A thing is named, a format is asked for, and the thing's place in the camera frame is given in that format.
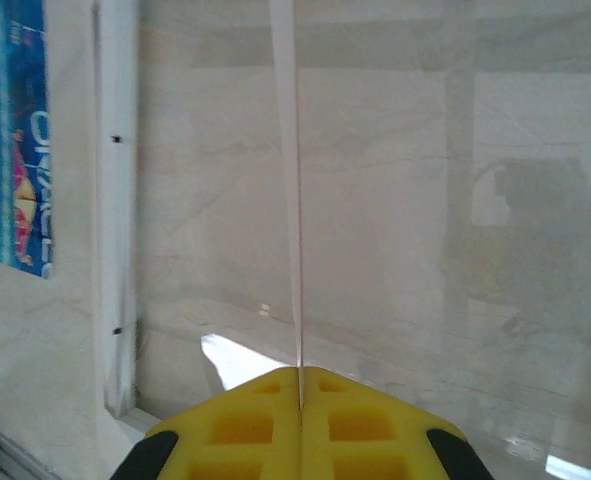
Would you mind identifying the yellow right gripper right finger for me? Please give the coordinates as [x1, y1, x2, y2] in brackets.
[301, 366, 497, 480]

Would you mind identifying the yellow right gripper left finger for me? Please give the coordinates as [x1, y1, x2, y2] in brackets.
[118, 366, 302, 480]

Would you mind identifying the white wooden picture frame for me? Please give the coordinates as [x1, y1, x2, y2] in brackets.
[90, 0, 159, 434]

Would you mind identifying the colourful blue photo print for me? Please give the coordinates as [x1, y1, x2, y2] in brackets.
[0, 0, 55, 280]

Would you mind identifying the clear acrylic frame pane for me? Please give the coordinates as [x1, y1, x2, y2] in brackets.
[137, 0, 591, 480]

